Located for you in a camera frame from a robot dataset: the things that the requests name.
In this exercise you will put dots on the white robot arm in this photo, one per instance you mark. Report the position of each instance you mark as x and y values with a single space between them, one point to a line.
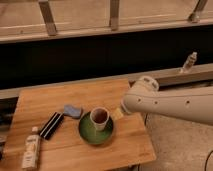
194 104

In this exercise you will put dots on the white ceramic cup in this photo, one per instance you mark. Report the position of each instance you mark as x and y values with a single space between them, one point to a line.
99 116

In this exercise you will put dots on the blue sponge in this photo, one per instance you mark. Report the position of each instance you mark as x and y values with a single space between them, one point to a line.
72 111

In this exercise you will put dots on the green round plate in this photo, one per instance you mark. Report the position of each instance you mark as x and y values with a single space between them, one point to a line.
90 135

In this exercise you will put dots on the wooden table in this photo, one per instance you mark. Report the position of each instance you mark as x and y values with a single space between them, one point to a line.
66 151

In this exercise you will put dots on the black striped box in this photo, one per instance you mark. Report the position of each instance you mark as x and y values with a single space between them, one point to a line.
50 127

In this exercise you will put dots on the small bottle on ledge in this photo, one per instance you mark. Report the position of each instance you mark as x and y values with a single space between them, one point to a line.
190 61

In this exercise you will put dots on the white plastic bottle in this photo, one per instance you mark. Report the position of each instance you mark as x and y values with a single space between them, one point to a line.
31 153

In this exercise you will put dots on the metal railing frame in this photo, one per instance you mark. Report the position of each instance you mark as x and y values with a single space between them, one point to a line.
31 20

